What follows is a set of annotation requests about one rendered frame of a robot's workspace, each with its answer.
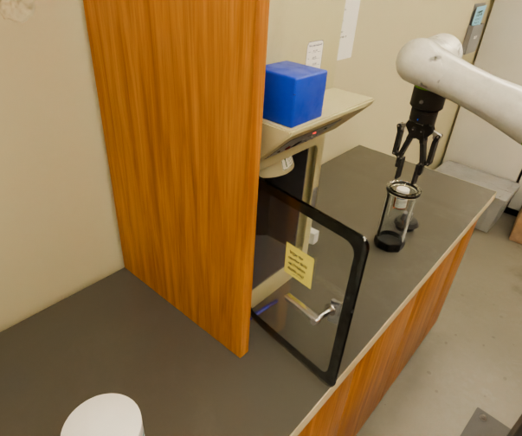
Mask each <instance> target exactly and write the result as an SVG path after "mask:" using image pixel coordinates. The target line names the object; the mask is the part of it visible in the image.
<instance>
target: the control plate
mask: <svg viewBox="0 0 522 436"><path fill-rule="evenodd" d="M340 120H341V119H340ZM340 120H338V121H336V122H333V123H331V124H329V125H326V126H323V127H321V128H319V129H317V130H315V131H311V132H309V133H307V134H305V135H302V136H300V137H298V138H295V139H292V140H290V141H289V142H287V143H286V144H284V145H283V146H282V147H280V148H279V149H278V150H277V151H275V152H274V153H273V154H271V155H270V156H269V157H272V156H274V155H276V154H279V153H281V152H283V151H284V150H285V149H286V148H287V147H288V146H291V148H293V147H292V146H293V145H295V144H296V143H298V142H299V141H301V140H302V141H301V142H300V143H299V144H302V143H304V142H305V141H304V140H305V139H306V141H308V140H310V137H313V138H316V137H317V136H316V135H317V134H319V135H320V134H321V133H323V132H324V131H326V130H327V129H329V128H330V127H332V126H333V125H335V124H337V123H338V122H339V121H340ZM326 127H327V128H326ZM325 128H326V129H325ZM323 129H324V130H323ZM314 132H316V133H314ZM313 133H314V134H313ZM297 145H298V144H297ZM278 151H280V152H278ZM276 152H278V153H276ZM269 157H267V158H269ZM267 158H265V159H267Z"/></svg>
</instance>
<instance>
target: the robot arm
mask: <svg viewBox="0 0 522 436"><path fill-rule="evenodd" d="M462 55H463V49H462V46H461V43H460V41H459V40H458V39H457V38H456V37H455V36H453V35H450V34H446V33H442V34H437V35H433V36H431V37H429V38H416V39H414V40H411V41H409V42H407V43H406V44H405V45H404V46H403V47H402V48H401V49H400V51H399V53H398V55H397V57H396V70H397V72H398V74H399V76H400V77H401V78H402V79H403V80H405V81H406V82H408V83H410V84H413V85H414V88H413V92H412V95H411V99H410V105H411V106H412V107H411V111H410V115H409V120H408V122H407V123H403V122H401V123H399V124H397V125H396V128H397V133H396V139H395V143H394V146H393V150H392V154H393V155H396V164H395V167H397V169H396V174H395V179H397V178H399V177H400V176H401V174H402V170H403V165H404V161H405V158H406V157H403V156H404V153H405V151H406V150H407V149H408V147H409V145H410V143H411V141H412V139H413V138H416V139H418V140H419V144H420V157H419V163H418V164H417V165H416V168H415V171H414V175H413V177H412V181H411V185H414V184H415V183H416V182H417V179H418V177H419V176H420V175H421V174H422V173H423V170H424V166H425V165H427V166H429V165H431V164H432V163H433V160H434V157H435V152H436V149H437V146H438V143H439V141H440V139H441V138H442V136H443V135H442V134H441V133H440V134H439V133H438V132H437V131H435V122H436V119H437V116H438V112H439V111H440V110H442V109H443V107H444V104H445V100H446V99H449V100H451V101H452V102H454V103H455V104H457V105H459V106H462V107H464V108H465V109H467V110H469V111H470V112H472V113H474V114H475V115H477V116H479V117H480V118H482V119H484V120H485V121H486V122H488V123H489V124H491V125H493V126H494V127H496V128H497V129H499V130H500V131H502V132H503V133H505V134H506V135H507V136H508V137H510V138H511V139H513V140H514V141H516V142H517V143H519V144H521V145H522V86H520V85H517V84H514V83H512V82H510V81H508V80H504V79H502V78H500V77H498V76H496V75H493V74H490V73H488V72H487V71H484V70H482V69H480V68H478V67H476V66H474V65H472V64H471V63H469V62H467V61H464V60H462ZM406 127H407V130H408V133H409V134H408V136H407V137H406V140H405V141H404V143H403V146H402V148H401V150H399V149H400V145H401V142H402V138H403V133H404V130H405V128H406ZM431 134H432V135H433V137H432V139H434V140H433V141H432V144H431V146H430V149H429V154H428V158H427V142H428V136H430V135H431ZM426 160H427V161H426Z"/></svg>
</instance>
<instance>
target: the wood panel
mask: <svg viewBox="0 0 522 436"><path fill-rule="evenodd" d="M83 4H84V10H85V16H86V21H87V32H88V37H89V43H90V48H91V54H92V60H93V70H94V76H95V81H96V87H97V93H98V99H99V104H100V115H101V120H102V126H103V132H104V137H105V143H106V154H107V159H108V164H109V170H110V176H111V182H112V187H113V198H114V203H115V209H116V215H117V220H118V226H119V237H120V242H121V247H122V253H123V259H124V265H125V268H126V269H127V270H128V271H130V272H131V273H133V274H134V275H135V276H136V277H138V278H139V279H140V280H142V281H143V282H144V283H146V284H147V285H148V286H150V288H151V289H152V290H154V291H155V292H156V293H158V294H159V295H160V296H162V297H163V298H164V299H166V300H167V301H168V302H169V303H171V304H172V305H173V306H175V307H176V308H177V309H179V310H180V311H181V312H182V313H183V314H184V315H185V316H187V317H188V318H189V319H191V320H192V321H193V322H195V323H196V324H197V325H199V326H200V327H201V328H202V329H204V330H205V331H207V332H208V333H209V334H210V335H211V336H213V337H214V338H215V339H216V340H217V341H218V342H220V343H221V344H223V345H224V346H225V347H226V348H228V349H229V350H230V351H232V352H233V353H234V354H235V355H237V356H238V357H240V358H241V357H242V356H244V355H245V354H246V353H247V352H248V341H249V327H250V313H251V298H252V284H253V270H254V256H255V229H256V215H257V201H258V186H259V172H260V158H261V130H262V116H263V102H264V87H265V73H266V59H267V32H268V18H269V4H270V0H83Z"/></svg>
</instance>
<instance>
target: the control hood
mask: <svg viewBox="0 0 522 436"><path fill-rule="evenodd" d="M373 102H374V98H371V97H368V96H364V95H361V94H357V93H352V92H348V91H346V90H342V89H338V88H335V87H333V88H330V89H326V90H325V96H324V102H323V108H322V115H321V117H319V118H316V119H313V120H311V121H308V122H305V123H304V124H301V125H297V126H295V127H293V128H290V127H287V126H284V125H280V124H277V123H275V122H273V121H270V120H267V119H262V130H261V158H260V161H263V160H265V158H267V157H269V156H270V155H271V154H273V153H274V152H275V151H277V150H278V149H279V148H280V147H282V146H283V145H284V144H286V143H287V142H289V141H290V140H292V139H295V138H298V137H300V136H302V135H305V134H307V133H309V132H311V131H315V130H317V129H319V128H321V127H323V126H326V125H329V124H331V123H333V122H336V121H338V120H340V119H341V120H340V121H339V122H338V123H337V124H335V125H333V126H332V127H330V128H329V129H327V130H326V131H324V132H323V133H321V134H320V135H322V134H324V133H327V132H329V131H331V130H334V129H336V128H337V127H339V126H340V125H342V124H343V123H344V122H346V121H347V120H349V119H351V118H352V117H354V116H355V115H357V114H358V113H360V112H362V111H363V110H364V109H365V108H366V107H368V106H370V105H371V104H373ZM320 135H319V136H320Z"/></svg>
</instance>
